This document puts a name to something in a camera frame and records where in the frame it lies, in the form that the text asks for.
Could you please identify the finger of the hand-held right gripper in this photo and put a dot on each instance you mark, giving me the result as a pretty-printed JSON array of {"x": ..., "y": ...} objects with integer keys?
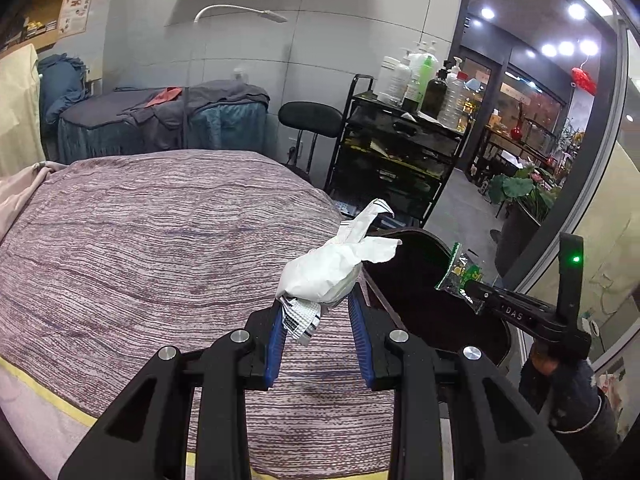
[{"x": 510, "y": 305}]

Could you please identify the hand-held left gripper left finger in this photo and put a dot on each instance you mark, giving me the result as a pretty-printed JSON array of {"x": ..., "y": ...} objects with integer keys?
[{"x": 277, "y": 345}]

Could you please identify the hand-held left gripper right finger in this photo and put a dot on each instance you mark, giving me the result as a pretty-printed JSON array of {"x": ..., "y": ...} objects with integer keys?
[{"x": 360, "y": 340}]

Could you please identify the green snack wrapper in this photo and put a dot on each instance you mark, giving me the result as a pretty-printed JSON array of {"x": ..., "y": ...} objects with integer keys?
[{"x": 457, "y": 275}]

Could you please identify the brown trash bin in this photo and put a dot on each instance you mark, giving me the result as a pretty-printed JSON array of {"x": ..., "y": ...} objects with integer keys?
[{"x": 415, "y": 300}]

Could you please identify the white paper wrapper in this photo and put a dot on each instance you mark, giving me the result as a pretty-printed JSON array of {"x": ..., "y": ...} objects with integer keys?
[{"x": 320, "y": 275}]

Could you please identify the person's right forearm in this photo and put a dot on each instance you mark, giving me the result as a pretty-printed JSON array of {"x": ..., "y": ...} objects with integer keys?
[{"x": 575, "y": 400}]

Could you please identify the person's right hand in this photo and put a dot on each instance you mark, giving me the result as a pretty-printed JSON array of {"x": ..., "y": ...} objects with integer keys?
[{"x": 542, "y": 360}]

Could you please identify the potted lotus plant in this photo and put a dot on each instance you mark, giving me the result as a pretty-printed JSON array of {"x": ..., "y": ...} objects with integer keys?
[{"x": 517, "y": 240}]

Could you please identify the striped purple massage bed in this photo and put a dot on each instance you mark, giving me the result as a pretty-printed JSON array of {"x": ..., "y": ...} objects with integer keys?
[{"x": 150, "y": 260}]

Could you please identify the black display table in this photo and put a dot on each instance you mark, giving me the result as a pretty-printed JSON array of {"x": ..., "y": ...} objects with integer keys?
[{"x": 500, "y": 147}]

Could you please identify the red vase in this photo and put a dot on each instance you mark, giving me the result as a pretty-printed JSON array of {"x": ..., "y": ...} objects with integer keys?
[{"x": 516, "y": 134}]

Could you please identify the black mesh drawer cart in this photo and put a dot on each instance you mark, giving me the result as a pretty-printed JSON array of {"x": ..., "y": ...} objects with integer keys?
[{"x": 390, "y": 180}]

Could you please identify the clear plastic bottle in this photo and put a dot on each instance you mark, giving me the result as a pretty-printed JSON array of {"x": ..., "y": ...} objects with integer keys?
[{"x": 455, "y": 107}]

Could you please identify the red hanging decoration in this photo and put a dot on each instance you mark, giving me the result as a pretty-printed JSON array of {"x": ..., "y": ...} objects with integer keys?
[{"x": 585, "y": 80}]

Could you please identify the dark brown bottle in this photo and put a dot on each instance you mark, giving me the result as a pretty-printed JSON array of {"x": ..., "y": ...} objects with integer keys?
[{"x": 434, "y": 97}]

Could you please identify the massage bed with grey cover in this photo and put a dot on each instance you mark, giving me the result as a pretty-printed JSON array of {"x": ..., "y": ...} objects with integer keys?
[{"x": 220, "y": 125}]

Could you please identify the black chair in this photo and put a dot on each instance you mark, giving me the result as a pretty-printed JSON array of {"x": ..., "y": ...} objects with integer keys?
[{"x": 310, "y": 117}]

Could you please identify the glass double door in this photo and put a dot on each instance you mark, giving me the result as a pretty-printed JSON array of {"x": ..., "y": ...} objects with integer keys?
[{"x": 492, "y": 67}]

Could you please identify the small grey label bottle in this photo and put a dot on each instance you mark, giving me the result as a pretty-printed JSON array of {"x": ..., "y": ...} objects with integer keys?
[{"x": 412, "y": 92}]

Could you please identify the green bottle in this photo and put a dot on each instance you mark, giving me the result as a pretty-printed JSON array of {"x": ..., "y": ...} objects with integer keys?
[{"x": 429, "y": 72}]

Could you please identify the white jar bottle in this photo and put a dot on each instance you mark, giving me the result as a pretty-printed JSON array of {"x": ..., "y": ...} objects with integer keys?
[{"x": 392, "y": 82}]

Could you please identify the pink bed sheet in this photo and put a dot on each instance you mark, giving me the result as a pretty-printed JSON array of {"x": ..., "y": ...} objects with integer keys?
[{"x": 30, "y": 410}]

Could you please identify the red cloth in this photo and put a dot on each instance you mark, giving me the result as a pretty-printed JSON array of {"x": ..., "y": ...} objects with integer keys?
[{"x": 162, "y": 96}]

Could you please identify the white gooseneck lamp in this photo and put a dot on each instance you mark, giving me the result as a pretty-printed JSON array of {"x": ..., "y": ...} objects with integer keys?
[{"x": 270, "y": 15}]

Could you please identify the blue cloth bundle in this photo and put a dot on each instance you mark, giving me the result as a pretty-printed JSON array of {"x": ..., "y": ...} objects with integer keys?
[{"x": 60, "y": 85}]

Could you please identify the cream cloth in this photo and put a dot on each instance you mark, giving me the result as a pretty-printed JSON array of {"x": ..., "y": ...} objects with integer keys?
[{"x": 17, "y": 110}]

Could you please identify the wooden shelving unit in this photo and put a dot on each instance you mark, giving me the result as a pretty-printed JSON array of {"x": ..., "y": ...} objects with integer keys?
[{"x": 40, "y": 35}]

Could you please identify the white wall socket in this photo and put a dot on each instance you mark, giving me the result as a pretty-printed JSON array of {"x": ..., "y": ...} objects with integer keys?
[{"x": 240, "y": 75}]

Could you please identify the wall poster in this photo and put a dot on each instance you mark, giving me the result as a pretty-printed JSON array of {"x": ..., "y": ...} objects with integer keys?
[{"x": 75, "y": 10}]

